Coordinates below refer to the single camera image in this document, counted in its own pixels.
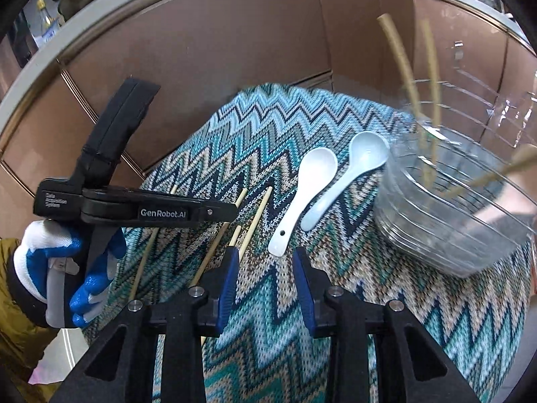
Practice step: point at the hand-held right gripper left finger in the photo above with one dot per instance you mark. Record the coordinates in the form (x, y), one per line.
(233, 279)

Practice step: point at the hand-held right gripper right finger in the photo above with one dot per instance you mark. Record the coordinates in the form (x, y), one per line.
(301, 291)

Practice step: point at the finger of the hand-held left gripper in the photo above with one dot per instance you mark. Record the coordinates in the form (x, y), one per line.
(218, 214)

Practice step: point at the bamboo chopstick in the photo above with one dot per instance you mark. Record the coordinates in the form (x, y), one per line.
(398, 58)
(432, 75)
(503, 172)
(144, 262)
(258, 214)
(235, 235)
(209, 254)

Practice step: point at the clear ribbed utensil container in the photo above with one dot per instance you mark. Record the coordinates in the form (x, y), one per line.
(419, 226)

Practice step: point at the person's left forearm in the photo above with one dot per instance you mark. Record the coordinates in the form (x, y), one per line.
(16, 336)

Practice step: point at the person's left hand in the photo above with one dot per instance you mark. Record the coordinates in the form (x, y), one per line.
(37, 243)

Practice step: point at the zigzag knitted cloth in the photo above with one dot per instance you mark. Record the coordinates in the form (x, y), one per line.
(260, 142)

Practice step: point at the white ceramic spoon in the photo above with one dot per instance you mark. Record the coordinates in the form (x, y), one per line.
(316, 168)

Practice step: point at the pale blue ceramic spoon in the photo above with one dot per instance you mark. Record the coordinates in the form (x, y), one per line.
(369, 151)

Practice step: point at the brown base kitchen cabinets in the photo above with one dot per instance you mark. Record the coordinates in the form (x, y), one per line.
(209, 50)

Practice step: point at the white kitchen countertop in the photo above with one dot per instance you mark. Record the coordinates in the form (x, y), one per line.
(75, 35)

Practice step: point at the clear bottle with yellow cap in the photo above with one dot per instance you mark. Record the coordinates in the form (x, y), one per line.
(44, 23)

